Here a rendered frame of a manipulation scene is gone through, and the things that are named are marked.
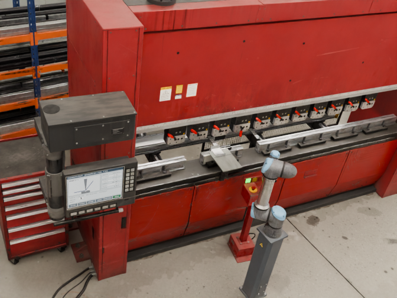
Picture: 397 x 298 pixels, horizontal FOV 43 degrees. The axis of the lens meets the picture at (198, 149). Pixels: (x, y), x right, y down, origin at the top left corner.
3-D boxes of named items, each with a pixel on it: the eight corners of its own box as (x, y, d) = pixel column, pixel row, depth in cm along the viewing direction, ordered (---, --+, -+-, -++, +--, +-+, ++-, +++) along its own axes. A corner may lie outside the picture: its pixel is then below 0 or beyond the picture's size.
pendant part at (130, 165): (65, 219, 309) (64, 175, 287) (61, 206, 317) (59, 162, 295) (134, 204, 327) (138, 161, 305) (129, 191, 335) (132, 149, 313)
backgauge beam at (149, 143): (123, 159, 417) (123, 149, 410) (117, 149, 426) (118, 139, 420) (337, 117, 513) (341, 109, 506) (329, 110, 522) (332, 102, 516)
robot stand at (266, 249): (266, 295, 435) (288, 235, 388) (250, 304, 426) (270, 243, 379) (254, 280, 447) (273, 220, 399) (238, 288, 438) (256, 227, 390)
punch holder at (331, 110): (327, 116, 458) (332, 100, 448) (322, 110, 464) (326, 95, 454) (340, 113, 464) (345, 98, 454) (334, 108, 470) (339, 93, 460)
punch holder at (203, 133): (189, 141, 399) (192, 125, 389) (185, 135, 405) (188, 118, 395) (206, 138, 406) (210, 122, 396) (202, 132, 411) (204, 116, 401)
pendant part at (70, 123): (52, 234, 316) (46, 125, 264) (45, 207, 333) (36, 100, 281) (130, 217, 336) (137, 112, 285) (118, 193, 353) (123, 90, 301)
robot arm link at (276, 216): (282, 230, 378) (286, 217, 370) (264, 225, 379) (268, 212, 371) (283, 219, 387) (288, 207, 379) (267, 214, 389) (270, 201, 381)
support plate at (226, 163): (223, 172, 403) (223, 171, 403) (208, 152, 421) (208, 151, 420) (241, 168, 411) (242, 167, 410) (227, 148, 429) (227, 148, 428)
